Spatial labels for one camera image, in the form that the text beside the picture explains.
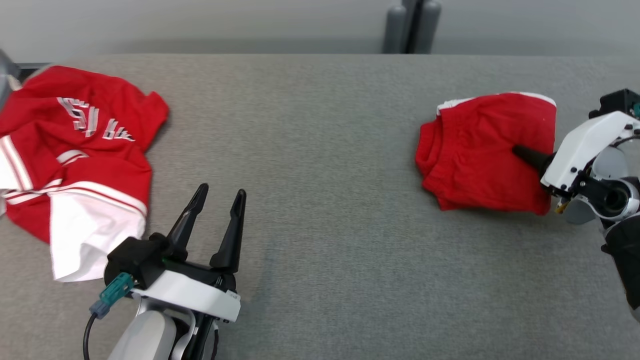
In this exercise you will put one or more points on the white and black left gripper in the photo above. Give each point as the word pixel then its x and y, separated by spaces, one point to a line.
pixel 190 295

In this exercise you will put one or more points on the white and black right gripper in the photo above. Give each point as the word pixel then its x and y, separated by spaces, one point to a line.
pixel 580 145

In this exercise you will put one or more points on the red shorts with white trim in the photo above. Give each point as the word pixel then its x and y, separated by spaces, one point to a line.
pixel 475 155

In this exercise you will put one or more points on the red jersey with white sleeves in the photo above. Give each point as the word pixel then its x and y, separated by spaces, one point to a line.
pixel 100 170

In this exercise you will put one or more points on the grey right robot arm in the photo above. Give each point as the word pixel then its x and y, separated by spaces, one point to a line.
pixel 615 200

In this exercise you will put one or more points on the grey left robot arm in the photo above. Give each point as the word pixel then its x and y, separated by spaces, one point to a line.
pixel 145 340

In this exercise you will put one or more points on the dark grey baseboard strip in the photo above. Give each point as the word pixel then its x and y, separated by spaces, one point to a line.
pixel 32 66

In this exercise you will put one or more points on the grey metal panel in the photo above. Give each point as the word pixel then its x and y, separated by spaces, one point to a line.
pixel 6 70

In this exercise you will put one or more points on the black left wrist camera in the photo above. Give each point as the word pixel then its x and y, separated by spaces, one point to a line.
pixel 135 257

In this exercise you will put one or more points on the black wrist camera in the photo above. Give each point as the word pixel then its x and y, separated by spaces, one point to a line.
pixel 615 102
pixel 135 257

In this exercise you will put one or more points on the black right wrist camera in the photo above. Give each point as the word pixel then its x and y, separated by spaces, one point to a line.
pixel 615 102

